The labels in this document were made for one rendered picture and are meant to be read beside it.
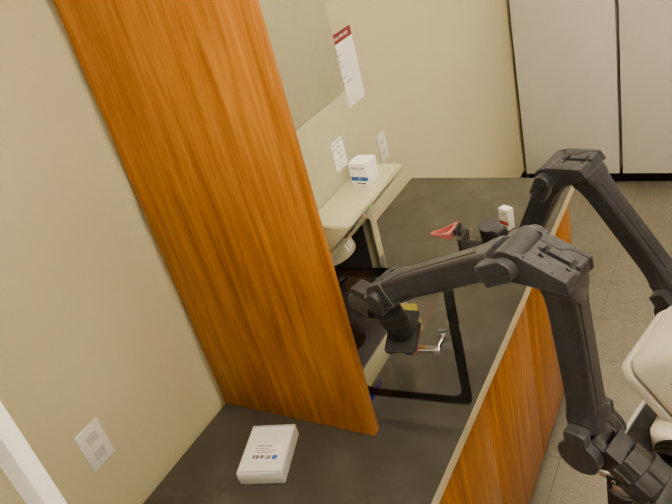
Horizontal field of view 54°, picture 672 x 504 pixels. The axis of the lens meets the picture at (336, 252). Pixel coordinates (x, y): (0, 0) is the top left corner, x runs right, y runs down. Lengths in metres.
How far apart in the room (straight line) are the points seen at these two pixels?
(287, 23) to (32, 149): 0.60
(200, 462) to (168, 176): 0.77
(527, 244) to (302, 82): 0.70
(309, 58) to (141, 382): 0.90
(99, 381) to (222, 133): 0.68
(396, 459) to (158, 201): 0.84
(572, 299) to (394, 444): 0.82
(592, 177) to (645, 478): 0.58
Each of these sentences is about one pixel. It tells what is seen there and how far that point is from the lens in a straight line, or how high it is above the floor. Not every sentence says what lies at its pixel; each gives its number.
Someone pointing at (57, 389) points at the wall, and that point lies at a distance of 1.63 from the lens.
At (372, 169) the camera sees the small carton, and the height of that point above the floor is 1.54.
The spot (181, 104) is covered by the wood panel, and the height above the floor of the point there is 1.84.
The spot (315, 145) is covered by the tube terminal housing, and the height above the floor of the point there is 1.65.
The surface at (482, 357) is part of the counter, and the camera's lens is 1.91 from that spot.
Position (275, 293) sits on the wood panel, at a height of 1.37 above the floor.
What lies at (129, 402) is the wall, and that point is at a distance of 1.78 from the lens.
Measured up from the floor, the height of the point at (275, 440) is 0.98.
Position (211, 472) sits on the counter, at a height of 0.94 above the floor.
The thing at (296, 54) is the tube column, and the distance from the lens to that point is 1.52.
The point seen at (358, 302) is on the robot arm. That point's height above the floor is 1.38.
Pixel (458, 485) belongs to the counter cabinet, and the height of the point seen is 0.76.
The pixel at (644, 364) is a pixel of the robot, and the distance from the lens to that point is 1.28.
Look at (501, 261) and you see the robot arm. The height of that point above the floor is 1.63.
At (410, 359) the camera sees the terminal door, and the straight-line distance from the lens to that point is 1.65.
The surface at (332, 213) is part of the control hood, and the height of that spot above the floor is 1.51.
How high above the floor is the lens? 2.18
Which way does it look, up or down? 29 degrees down
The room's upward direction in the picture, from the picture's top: 15 degrees counter-clockwise
